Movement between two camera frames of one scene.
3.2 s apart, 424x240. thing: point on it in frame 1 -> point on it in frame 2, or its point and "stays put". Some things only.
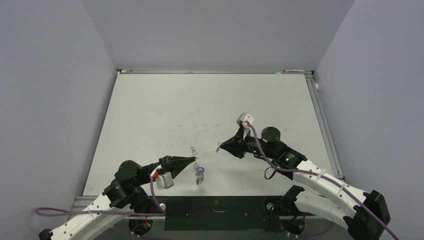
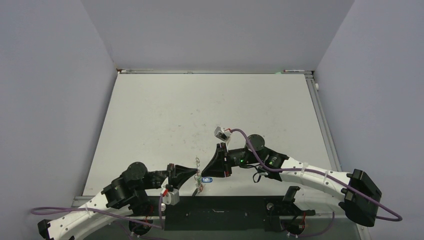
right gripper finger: [233, 144] -> [218, 168]
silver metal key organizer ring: [196, 165] -> [199, 184]
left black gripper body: [164, 162] -> [158, 177]
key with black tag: [198, 181] -> [195, 192]
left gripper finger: [177, 160] -> [179, 170]
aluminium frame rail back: [208, 71] stays put
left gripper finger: [176, 171] -> [179, 179]
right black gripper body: [249, 144] -> [237, 157]
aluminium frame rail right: [327, 135] stays put
